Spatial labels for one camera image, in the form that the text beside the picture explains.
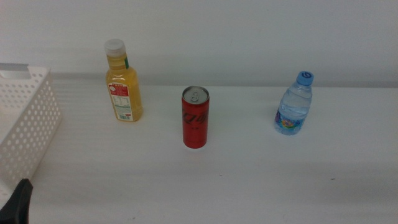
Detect clear water bottle blue cap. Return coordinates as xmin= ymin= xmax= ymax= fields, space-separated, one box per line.
xmin=273 ymin=70 xmax=315 ymax=136

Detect white perforated plastic basket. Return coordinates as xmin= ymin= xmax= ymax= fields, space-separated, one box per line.
xmin=0 ymin=66 xmax=62 ymax=208

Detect red soda can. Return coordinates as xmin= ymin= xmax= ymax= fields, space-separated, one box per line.
xmin=181 ymin=85 xmax=210 ymax=149

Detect yellow juice bottle white cap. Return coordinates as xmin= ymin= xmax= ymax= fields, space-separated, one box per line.
xmin=104 ymin=39 xmax=144 ymax=123

